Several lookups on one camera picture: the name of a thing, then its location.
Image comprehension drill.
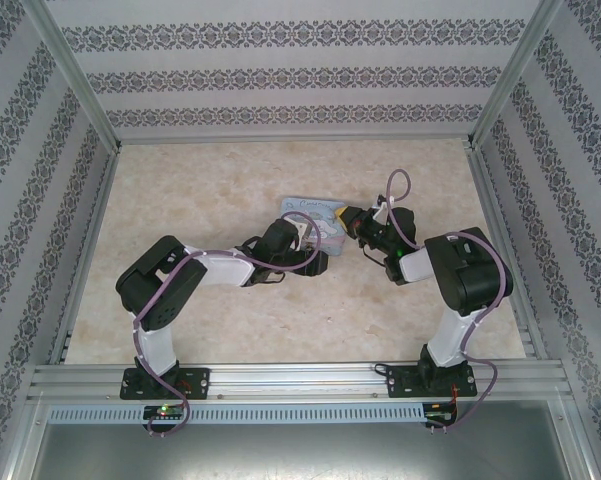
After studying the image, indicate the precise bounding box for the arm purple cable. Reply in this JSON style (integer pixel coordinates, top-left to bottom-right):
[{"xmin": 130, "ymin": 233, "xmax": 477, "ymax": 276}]
[
  {"xmin": 131, "ymin": 212, "xmax": 325, "ymax": 437},
  {"xmin": 387, "ymin": 169, "xmax": 515, "ymax": 432}
]

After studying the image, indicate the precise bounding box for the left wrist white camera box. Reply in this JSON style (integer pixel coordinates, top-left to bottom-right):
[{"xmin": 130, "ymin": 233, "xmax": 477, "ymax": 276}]
[{"xmin": 279, "ymin": 212, "xmax": 312, "ymax": 250}]

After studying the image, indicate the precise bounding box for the grey metal sheet panel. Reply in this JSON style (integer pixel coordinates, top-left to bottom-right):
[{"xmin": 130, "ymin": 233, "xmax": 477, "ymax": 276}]
[{"xmin": 29, "ymin": 399, "xmax": 592, "ymax": 480}]

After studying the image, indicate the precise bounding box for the aluminium frame post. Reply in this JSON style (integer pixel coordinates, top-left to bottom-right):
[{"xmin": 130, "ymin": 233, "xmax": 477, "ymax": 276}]
[
  {"xmin": 22, "ymin": 0, "xmax": 125, "ymax": 154},
  {"xmin": 466, "ymin": 0, "xmax": 564, "ymax": 149}
]

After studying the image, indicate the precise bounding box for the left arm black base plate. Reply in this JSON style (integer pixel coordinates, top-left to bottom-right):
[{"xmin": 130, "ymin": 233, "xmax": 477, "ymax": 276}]
[{"xmin": 121, "ymin": 367, "xmax": 212, "ymax": 401}]

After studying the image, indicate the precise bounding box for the aluminium side rail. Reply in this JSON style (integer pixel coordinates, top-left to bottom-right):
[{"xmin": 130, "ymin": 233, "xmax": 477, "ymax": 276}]
[
  {"xmin": 47, "ymin": 149, "xmax": 122, "ymax": 366},
  {"xmin": 467, "ymin": 147, "xmax": 550, "ymax": 361}
]

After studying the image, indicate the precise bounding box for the left aluminium frame post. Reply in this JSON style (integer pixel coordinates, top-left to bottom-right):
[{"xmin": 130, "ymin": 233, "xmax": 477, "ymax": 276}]
[{"xmin": 22, "ymin": 0, "xmax": 125, "ymax": 154}]

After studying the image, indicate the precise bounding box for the light blue illustrated pouch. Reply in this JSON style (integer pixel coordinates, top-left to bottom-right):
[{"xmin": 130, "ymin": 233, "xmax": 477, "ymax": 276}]
[{"xmin": 279, "ymin": 197, "xmax": 350, "ymax": 257}]

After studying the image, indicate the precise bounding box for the right aluminium side rail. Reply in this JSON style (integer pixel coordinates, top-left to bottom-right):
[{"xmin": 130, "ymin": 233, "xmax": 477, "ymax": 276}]
[{"xmin": 467, "ymin": 147, "xmax": 550, "ymax": 361}]

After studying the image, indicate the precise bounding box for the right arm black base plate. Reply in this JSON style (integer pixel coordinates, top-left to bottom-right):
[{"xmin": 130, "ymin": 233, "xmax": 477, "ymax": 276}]
[{"xmin": 385, "ymin": 364, "xmax": 479, "ymax": 399}]

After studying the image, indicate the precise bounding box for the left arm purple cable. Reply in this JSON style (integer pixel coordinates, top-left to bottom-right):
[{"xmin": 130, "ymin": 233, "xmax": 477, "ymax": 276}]
[{"xmin": 131, "ymin": 212, "xmax": 325, "ymax": 437}]

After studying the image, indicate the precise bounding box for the left aluminium side rail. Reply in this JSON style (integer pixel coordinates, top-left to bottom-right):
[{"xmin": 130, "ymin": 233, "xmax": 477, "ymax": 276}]
[{"xmin": 47, "ymin": 149, "xmax": 122, "ymax": 366}]

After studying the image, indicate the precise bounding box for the grey slotted cable duct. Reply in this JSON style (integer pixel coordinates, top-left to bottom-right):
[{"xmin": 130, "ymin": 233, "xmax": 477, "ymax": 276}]
[{"xmin": 47, "ymin": 403, "xmax": 427, "ymax": 424}]

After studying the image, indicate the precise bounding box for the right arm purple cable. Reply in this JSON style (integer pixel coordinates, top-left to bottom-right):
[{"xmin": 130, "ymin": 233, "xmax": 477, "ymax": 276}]
[{"xmin": 387, "ymin": 169, "xmax": 515, "ymax": 432}]

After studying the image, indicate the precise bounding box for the aluminium mounting rail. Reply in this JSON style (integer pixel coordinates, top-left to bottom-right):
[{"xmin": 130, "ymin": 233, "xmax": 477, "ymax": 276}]
[{"xmin": 27, "ymin": 360, "xmax": 566, "ymax": 402}]

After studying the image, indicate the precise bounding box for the right aluminium frame post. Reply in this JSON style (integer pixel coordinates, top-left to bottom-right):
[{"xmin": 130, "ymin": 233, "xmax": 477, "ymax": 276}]
[{"xmin": 466, "ymin": 0, "xmax": 564, "ymax": 149}]

